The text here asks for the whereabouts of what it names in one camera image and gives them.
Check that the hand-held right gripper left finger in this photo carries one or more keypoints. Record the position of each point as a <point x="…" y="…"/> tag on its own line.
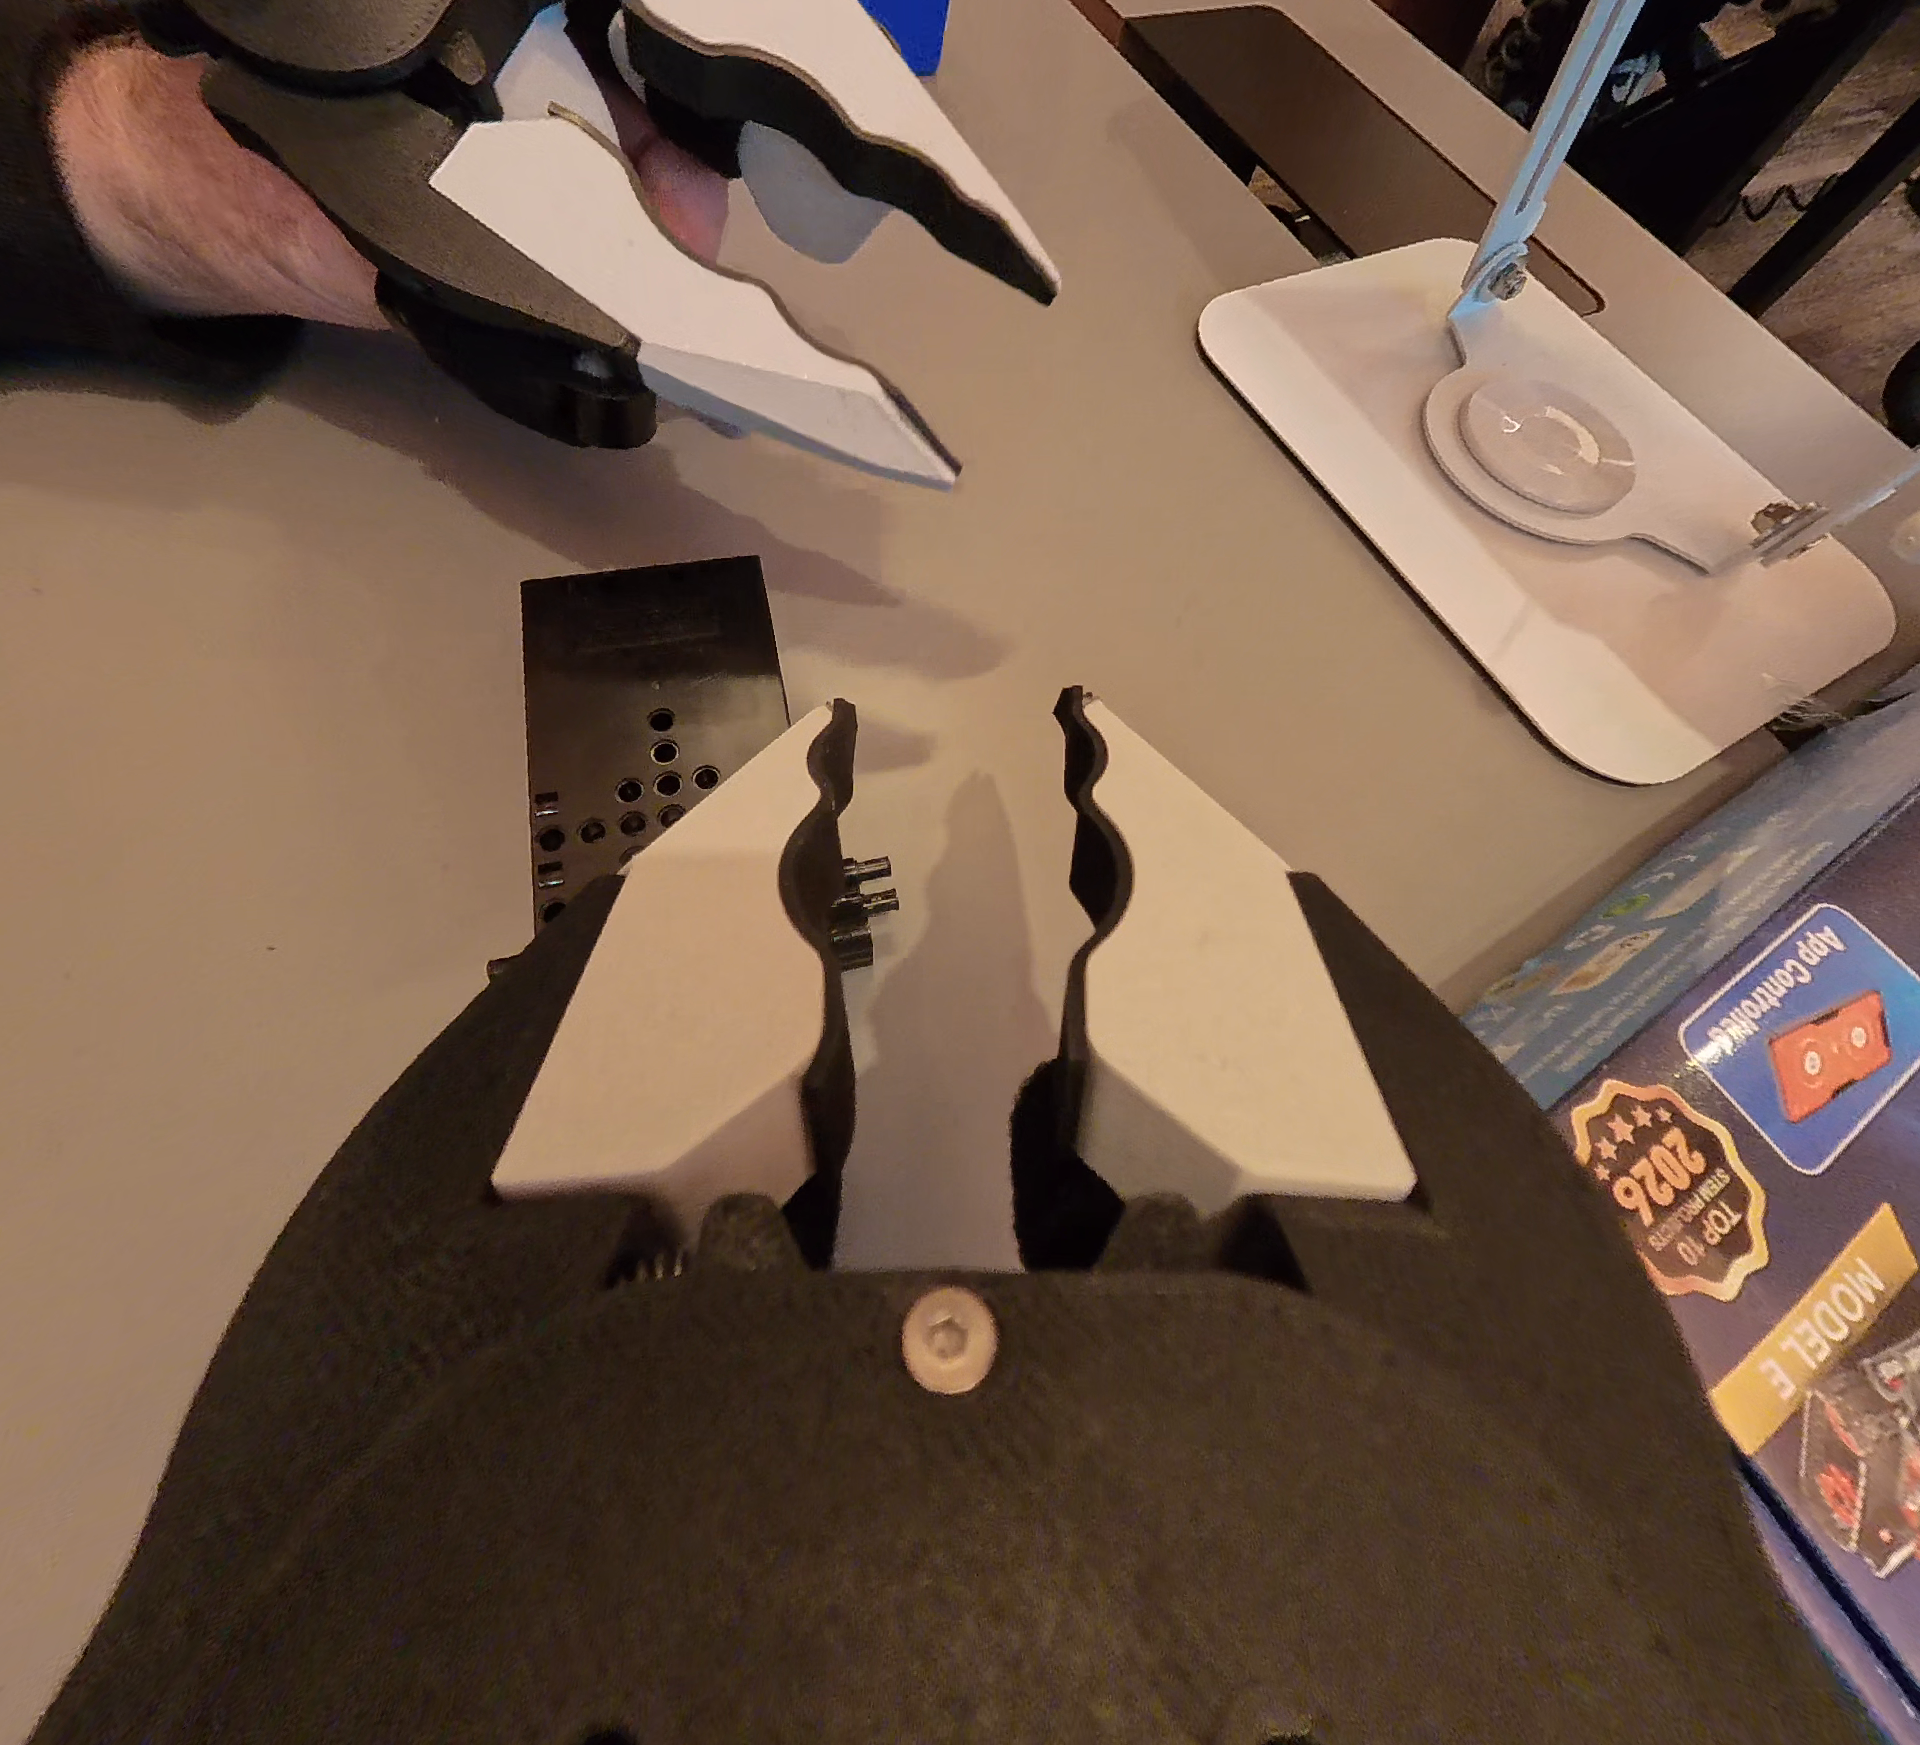
<point x="676" y="1026"/>

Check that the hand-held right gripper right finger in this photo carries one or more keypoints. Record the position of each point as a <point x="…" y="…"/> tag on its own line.
<point x="1230" y="1026"/>

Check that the person's left hand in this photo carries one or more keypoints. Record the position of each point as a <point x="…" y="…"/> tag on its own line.
<point x="180" y="200"/>

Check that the black perforated plastic block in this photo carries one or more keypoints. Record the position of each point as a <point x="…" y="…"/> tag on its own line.
<point x="645" y="667"/>

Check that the blue robot kit box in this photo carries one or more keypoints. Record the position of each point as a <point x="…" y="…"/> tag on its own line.
<point x="1769" y="1175"/>

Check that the white book stand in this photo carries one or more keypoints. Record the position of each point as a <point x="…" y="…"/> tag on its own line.
<point x="1575" y="637"/>

